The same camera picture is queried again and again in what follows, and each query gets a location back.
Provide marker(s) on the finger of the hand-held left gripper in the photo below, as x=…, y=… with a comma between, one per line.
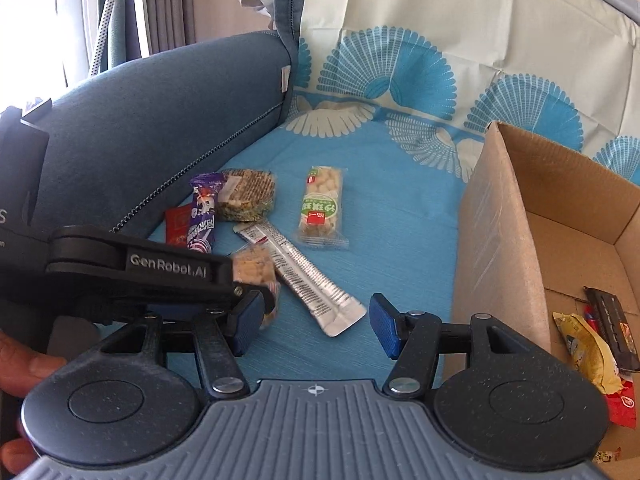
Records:
x=267, y=302

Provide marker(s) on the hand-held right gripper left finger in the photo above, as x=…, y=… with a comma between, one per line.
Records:
x=245, y=327

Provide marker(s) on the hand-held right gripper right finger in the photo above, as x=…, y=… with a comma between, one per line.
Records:
x=384, y=327

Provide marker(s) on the clear biscuit bag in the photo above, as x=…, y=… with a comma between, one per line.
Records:
x=252, y=267

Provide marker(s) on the silver stick packet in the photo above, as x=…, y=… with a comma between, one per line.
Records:
x=300, y=280

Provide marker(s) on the red square snack packet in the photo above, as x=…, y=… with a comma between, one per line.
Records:
x=176, y=227

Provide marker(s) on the round seed cracker packet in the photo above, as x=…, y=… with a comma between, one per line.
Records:
x=247, y=195

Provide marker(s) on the cardboard box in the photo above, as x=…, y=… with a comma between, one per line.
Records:
x=500, y=240

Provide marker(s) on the yellow snack packet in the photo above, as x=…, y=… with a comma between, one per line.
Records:
x=590, y=355

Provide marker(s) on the black snack bar packet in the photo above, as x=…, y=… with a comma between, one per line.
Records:
x=612, y=325

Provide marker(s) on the red stick packet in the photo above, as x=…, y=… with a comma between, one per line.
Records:
x=622, y=402

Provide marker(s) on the small patterned snack wrapper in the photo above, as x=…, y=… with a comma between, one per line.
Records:
x=607, y=456

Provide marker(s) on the person's left hand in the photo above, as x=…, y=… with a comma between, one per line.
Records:
x=20, y=365

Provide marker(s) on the purple candy packet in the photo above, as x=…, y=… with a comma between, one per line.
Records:
x=202, y=220

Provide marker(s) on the clear peanut snack packet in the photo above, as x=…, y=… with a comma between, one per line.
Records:
x=320, y=210

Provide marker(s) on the blue white printed sofa cover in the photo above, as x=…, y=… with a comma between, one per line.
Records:
x=400, y=210

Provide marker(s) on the blue fabric sofa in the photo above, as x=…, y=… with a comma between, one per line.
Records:
x=150, y=135

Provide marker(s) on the grey curtain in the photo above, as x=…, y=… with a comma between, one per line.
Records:
x=160, y=5

